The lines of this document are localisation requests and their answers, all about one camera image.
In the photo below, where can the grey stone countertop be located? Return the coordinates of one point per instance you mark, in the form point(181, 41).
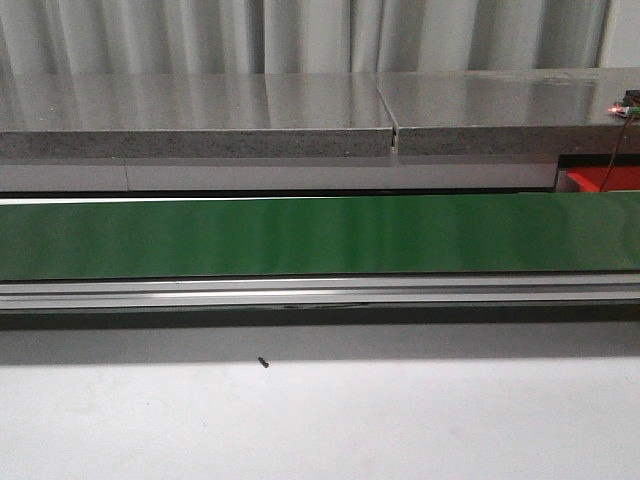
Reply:
point(548, 111)

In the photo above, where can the red plastic tray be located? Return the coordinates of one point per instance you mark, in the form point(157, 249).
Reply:
point(598, 179)

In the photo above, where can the white pleated curtain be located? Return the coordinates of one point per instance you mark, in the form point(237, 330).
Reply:
point(90, 37)

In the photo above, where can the small circuit board red LED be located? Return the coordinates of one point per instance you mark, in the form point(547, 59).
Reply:
point(624, 110)

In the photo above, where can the aluminium conveyor frame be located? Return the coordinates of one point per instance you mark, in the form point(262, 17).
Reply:
point(424, 290)

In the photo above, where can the green conveyor belt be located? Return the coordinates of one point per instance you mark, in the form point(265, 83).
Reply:
point(524, 232)

